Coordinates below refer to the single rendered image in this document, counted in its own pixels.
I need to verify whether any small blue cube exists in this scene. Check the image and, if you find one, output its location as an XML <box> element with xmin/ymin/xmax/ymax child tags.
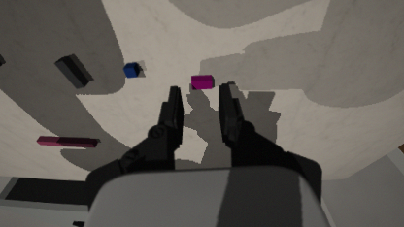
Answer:
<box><xmin>123</xmin><ymin>62</ymin><xmax>140</xmax><ymax>78</ymax></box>

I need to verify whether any pink rod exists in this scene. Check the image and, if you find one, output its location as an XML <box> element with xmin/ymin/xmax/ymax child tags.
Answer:
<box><xmin>36</xmin><ymin>136</ymin><xmax>98</xmax><ymax>147</ymax></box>

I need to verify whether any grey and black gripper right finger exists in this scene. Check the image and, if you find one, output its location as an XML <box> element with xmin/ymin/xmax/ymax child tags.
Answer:
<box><xmin>219</xmin><ymin>83</ymin><xmax>322</xmax><ymax>205</ymax></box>

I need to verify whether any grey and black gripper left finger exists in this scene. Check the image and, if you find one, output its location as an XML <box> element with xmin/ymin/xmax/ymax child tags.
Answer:
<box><xmin>85</xmin><ymin>86</ymin><xmax>184</xmax><ymax>213</ymax></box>

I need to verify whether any magenta rectangular block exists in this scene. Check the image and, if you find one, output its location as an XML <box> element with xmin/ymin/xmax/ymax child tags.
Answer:
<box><xmin>191</xmin><ymin>75</ymin><xmax>212</xmax><ymax>90</ymax></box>

